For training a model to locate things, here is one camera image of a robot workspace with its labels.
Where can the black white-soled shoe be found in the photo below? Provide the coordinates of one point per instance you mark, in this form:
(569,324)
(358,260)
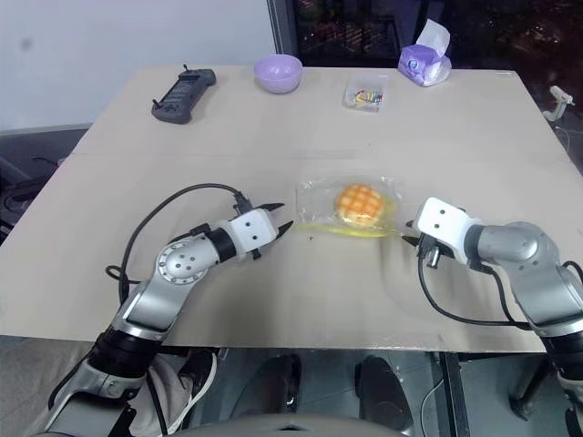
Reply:
(200,373)

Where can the dark grey remote controller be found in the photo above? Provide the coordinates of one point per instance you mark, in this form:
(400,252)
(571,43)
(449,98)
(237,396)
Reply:
(182,98)

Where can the black clutter on floor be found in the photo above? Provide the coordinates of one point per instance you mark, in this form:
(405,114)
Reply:
(18,189)

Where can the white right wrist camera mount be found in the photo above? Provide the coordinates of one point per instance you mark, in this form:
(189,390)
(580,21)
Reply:
(444,223)

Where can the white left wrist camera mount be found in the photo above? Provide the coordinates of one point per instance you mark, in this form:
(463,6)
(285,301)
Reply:
(250,230)

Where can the dark rounded shape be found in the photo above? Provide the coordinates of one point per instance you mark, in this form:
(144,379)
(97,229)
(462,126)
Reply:
(385,391)
(283,382)

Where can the black metal table leg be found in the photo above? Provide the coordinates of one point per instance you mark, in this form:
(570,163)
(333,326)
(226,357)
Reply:
(454,391)

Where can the purple plastic bowl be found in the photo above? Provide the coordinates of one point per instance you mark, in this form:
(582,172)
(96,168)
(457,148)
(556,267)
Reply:
(278,73)

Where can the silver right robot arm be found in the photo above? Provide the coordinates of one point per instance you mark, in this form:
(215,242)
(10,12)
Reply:
(524,255)

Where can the beige trouser leg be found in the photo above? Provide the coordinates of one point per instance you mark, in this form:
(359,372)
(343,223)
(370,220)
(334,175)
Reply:
(166,391)

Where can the purple tissue pack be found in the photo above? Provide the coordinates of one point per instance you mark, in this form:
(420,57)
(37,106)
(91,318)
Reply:
(421,64)

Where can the clear box of coloured pins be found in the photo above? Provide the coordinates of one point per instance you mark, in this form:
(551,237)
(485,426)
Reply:
(365,93)

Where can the grey window frame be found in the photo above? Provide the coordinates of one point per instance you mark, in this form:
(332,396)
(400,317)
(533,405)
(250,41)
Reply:
(284,32)

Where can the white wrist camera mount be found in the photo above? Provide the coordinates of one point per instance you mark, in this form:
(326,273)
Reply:
(444,223)
(250,230)

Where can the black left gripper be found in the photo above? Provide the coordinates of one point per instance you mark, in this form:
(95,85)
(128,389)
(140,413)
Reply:
(256,255)

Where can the orange checkered bread bun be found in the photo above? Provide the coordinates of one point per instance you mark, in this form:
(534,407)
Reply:
(359,204)

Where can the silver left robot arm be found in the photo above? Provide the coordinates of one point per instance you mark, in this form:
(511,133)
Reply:
(177,268)

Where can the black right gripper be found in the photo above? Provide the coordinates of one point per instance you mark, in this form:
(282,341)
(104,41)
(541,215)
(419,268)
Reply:
(430,252)

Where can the black angled table strut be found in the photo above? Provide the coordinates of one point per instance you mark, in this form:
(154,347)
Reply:
(533,387)

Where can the white handheld tool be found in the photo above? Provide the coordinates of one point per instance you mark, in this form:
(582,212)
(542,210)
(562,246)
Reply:
(558,102)

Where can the clear yellow-zip plastic bag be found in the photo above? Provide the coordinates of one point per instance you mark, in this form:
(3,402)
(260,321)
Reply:
(314,200)

